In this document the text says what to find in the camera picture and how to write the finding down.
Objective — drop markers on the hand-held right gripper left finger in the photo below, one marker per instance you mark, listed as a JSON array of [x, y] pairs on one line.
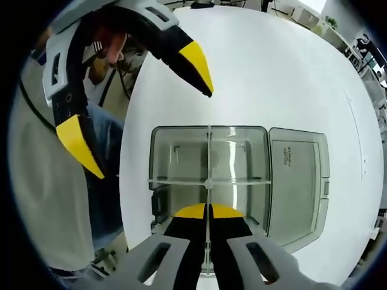
[[157, 262]]

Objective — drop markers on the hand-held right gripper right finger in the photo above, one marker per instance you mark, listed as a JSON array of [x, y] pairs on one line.
[[266, 266]]

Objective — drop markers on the clear plastic divider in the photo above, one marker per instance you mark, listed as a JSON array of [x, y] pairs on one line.
[[181, 181], [208, 157]]

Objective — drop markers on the grey transparent guide fixture box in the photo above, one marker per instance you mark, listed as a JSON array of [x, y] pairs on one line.
[[299, 187]]

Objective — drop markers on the person's blue jeans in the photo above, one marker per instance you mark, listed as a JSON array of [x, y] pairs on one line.
[[102, 130]]

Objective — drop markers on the operator in grey shirt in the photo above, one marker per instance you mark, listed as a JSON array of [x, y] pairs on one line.
[[45, 181]]

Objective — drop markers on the small potted plant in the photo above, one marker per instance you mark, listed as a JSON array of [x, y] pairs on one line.
[[331, 22]]

